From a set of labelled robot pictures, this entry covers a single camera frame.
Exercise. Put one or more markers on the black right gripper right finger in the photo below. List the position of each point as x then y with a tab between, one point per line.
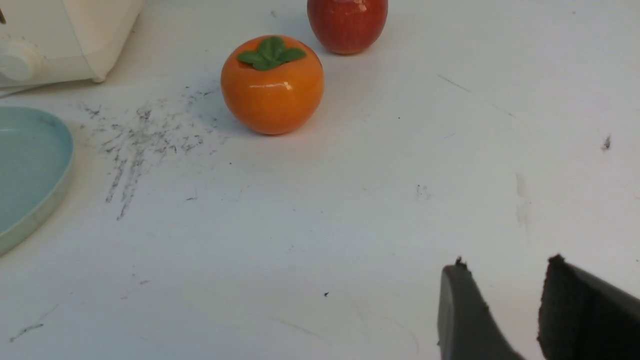
583	317

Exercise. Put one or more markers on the white two-slot toaster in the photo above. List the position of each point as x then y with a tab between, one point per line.
54	41

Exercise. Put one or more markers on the light blue round plate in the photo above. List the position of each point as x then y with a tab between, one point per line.
36	169

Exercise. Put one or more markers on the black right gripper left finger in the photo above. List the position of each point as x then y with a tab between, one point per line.
466	328

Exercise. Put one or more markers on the orange persimmon with green leaf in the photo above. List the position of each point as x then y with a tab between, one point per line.
272	84

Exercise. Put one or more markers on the red apple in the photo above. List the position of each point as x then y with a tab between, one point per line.
347	27

